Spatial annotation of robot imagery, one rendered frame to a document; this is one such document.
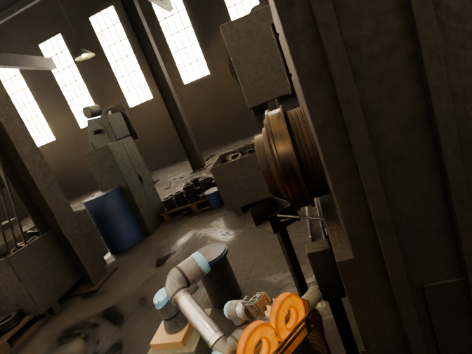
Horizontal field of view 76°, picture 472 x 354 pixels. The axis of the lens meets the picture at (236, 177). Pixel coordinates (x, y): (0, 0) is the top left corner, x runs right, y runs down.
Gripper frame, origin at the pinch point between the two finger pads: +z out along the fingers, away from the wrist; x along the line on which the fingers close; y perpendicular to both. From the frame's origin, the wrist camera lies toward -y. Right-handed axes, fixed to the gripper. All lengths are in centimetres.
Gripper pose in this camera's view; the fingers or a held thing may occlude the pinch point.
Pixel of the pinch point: (285, 315)
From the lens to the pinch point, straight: 114.6
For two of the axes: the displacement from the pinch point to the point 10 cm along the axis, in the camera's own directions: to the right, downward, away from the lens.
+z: 5.2, -3.4, -7.8
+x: 6.6, -4.2, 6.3
